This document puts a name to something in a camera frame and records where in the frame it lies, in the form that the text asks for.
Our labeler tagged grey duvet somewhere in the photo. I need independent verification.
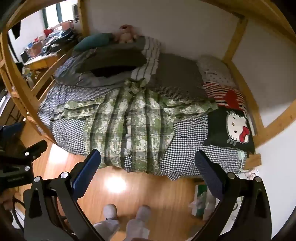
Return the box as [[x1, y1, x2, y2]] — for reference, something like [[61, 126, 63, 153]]
[[54, 50, 139, 88]]

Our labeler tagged cluttered wooden desk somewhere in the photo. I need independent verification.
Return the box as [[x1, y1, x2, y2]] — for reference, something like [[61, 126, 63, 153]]
[[23, 21, 79, 58]]

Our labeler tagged grey socked foot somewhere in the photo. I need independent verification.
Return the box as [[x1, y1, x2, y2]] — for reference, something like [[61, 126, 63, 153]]
[[103, 204, 118, 220]]

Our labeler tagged wooden bunk bed frame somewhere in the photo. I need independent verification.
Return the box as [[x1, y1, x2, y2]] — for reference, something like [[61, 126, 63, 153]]
[[0, 0, 296, 171]]

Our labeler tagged person's right leg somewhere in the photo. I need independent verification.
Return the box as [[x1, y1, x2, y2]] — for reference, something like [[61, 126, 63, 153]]
[[126, 219, 149, 241]]

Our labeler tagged red striped pillow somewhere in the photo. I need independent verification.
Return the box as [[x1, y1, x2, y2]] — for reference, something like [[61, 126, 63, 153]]
[[202, 81, 247, 112]]

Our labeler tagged plastic bag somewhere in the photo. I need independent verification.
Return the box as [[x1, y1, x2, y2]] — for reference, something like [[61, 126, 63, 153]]
[[188, 183, 221, 221]]

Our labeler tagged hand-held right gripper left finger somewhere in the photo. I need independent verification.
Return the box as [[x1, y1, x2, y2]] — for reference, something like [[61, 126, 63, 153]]
[[23, 149, 104, 241]]

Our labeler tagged grey slipper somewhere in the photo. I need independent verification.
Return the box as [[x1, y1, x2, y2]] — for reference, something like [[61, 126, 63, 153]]
[[135, 205, 152, 222]]

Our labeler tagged teal pillow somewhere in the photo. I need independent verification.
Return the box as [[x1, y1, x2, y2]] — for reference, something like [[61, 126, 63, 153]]
[[73, 33, 114, 52]]

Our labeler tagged black white checkered bed sheet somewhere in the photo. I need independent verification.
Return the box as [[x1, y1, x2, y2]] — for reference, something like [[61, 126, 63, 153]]
[[37, 82, 249, 181]]

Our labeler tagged pink plush toy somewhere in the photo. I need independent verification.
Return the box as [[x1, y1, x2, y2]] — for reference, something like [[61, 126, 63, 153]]
[[114, 24, 139, 44]]

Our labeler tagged green plaid shirt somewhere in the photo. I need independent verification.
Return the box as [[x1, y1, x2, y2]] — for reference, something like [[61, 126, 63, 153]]
[[50, 78, 219, 175]]

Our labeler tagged white dotted pillow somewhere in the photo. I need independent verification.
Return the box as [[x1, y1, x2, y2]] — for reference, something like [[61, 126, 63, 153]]
[[196, 56, 236, 88]]

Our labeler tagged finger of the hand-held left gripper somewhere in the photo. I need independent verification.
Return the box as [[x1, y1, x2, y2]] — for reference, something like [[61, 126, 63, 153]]
[[23, 141, 48, 161]]

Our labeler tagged grey fine-checked blanket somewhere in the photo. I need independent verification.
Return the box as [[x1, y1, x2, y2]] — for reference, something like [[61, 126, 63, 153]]
[[148, 53, 208, 103]]

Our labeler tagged dark olive pillow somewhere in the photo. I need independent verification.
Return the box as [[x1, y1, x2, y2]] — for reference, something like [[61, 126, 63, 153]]
[[75, 49, 147, 78]]

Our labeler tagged white green striped blanket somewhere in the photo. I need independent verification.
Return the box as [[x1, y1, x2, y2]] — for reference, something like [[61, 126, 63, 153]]
[[129, 36, 161, 80]]

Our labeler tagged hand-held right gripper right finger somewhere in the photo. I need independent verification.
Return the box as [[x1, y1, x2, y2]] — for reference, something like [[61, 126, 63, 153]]
[[192, 149, 272, 241]]

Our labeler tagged window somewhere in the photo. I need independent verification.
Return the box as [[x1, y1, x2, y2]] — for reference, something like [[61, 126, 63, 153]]
[[43, 2, 79, 30]]

